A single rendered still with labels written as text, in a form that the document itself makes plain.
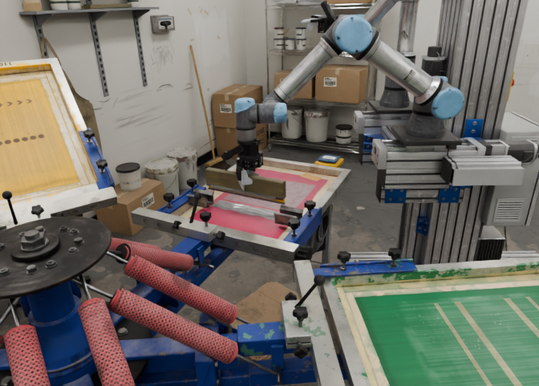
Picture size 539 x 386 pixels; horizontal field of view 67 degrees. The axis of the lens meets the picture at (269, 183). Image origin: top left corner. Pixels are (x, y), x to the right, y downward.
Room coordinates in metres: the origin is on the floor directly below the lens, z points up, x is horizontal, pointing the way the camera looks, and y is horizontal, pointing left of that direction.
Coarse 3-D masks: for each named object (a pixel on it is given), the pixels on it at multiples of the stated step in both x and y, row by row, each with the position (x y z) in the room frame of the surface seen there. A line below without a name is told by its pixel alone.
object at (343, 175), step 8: (264, 160) 2.08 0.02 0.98; (272, 160) 2.06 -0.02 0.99; (280, 160) 2.05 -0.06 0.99; (288, 160) 2.05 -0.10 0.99; (232, 168) 1.97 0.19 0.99; (288, 168) 2.01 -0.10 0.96; (296, 168) 1.99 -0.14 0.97; (304, 168) 1.97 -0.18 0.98; (312, 168) 1.95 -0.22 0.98; (320, 168) 1.94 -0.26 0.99; (328, 168) 1.93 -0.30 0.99; (336, 168) 1.93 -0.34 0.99; (336, 176) 1.90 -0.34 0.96; (344, 176) 1.82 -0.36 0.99; (336, 184) 1.73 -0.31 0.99; (344, 184) 1.79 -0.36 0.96; (328, 192) 1.65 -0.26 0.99; (336, 192) 1.68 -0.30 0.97; (320, 200) 1.57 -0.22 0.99; (328, 200) 1.58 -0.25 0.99; (184, 208) 1.56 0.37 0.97
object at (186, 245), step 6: (186, 240) 1.19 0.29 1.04; (192, 240) 1.19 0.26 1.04; (198, 240) 1.19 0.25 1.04; (180, 246) 1.15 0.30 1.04; (186, 246) 1.15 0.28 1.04; (192, 246) 1.15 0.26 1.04; (198, 246) 1.17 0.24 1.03; (204, 246) 1.20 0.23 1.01; (180, 252) 1.12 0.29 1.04; (186, 252) 1.12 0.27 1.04; (192, 252) 1.14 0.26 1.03
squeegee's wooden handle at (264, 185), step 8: (208, 168) 1.59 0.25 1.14; (208, 176) 1.58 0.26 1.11; (216, 176) 1.56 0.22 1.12; (224, 176) 1.54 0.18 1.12; (232, 176) 1.53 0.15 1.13; (248, 176) 1.50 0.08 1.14; (256, 176) 1.50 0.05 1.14; (208, 184) 1.58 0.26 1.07; (216, 184) 1.56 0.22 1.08; (224, 184) 1.55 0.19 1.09; (232, 184) 1.53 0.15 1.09; (256, 184) 1.48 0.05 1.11; (264, 184) 1.46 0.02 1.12; (272, 184) 1.44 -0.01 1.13; (280, 184) 1.43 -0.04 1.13; (256, 192) 1.48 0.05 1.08; (264, 192) 1.46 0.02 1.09; (272, 192) 1.45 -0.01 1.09; (280, 192) 1.43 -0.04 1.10
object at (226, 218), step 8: (264, 176) 1.93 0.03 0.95; (272, 176) 1.93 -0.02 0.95; (280, 176) 1.93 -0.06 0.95; (288, 176) 1.92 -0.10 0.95; (216, 200) 1.67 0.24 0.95; (224, 200) 1.67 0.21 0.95; (232, 200) 1.66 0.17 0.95; (240, 200) 1.66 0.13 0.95; (248, 200) 1.66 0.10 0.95; (256, 200) 1.66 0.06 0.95; (208, 208) 1.59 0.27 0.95; (216, 208) 1.59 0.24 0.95; (216, 216) 1.52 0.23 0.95; (224, 216) 1.51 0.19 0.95; (232, 216) 1.51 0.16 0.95; (240, 216) 1.51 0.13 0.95; (216, 224) 1.45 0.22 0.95; (224, 224) 1.45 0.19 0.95; (232, 224) 1.44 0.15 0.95
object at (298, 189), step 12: (288, 180) 1.87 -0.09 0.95; (300, 180) 1.87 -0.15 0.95; (312, 180) 1.86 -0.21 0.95; (324, 180) 1.86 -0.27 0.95; (288, 192) 1.73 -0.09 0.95; (300, 192) 1.73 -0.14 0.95; (312, 192) 1.72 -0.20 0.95; (264, 204) 1.61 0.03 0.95; (276, 204) 1.61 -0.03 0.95; (288, 204) 1.61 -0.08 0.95; (300, 204) 1.60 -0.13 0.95; (252, 216) 1.51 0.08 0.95; (240, 228) 1.41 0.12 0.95; (252, 228) 1.41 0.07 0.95; (264, 228) 1.41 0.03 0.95; (276, 228) 1.40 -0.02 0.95
